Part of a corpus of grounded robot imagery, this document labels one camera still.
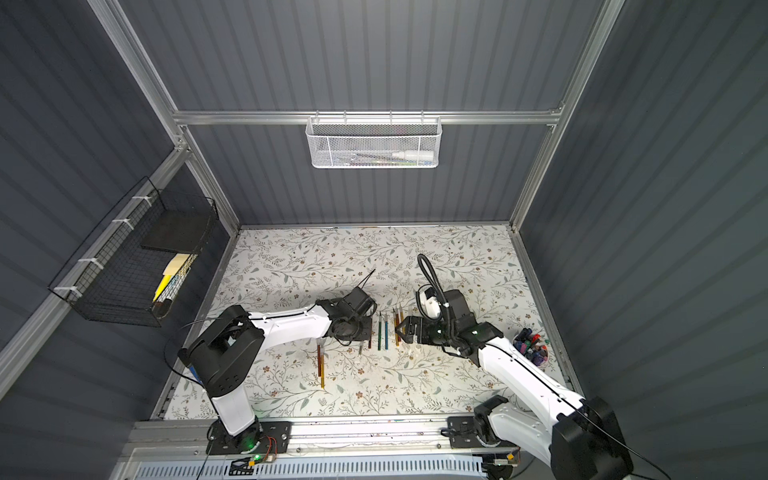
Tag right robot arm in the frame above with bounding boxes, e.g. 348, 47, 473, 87
396, 286, 634, 479

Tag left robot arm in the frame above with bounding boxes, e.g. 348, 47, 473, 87
178, 287, 377, 437

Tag pink cup of markers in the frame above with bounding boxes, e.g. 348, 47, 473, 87
513, 328, 549, 367

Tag blue stapler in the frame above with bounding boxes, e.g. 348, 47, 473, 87
187, 367, 201, 383

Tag white marker in basket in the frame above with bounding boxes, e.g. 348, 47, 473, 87
391, 150, 435, 164

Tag yellow sticky notes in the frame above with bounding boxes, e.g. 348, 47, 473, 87
153, 253, 197, 303

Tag black notebook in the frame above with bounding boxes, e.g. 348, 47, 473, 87
140, 211, 210, 254

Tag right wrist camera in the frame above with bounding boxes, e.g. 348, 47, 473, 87
420, 287, 442, 320

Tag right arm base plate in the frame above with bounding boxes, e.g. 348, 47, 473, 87
440, 415, 517, 449

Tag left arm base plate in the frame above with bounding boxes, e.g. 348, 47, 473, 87
206, 420, 293, 456

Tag white wire mesh basket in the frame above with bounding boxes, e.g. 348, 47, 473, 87
305, 115, 443, 169

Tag black wire mesh basket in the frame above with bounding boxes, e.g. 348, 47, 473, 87
49, 181, 219, 327

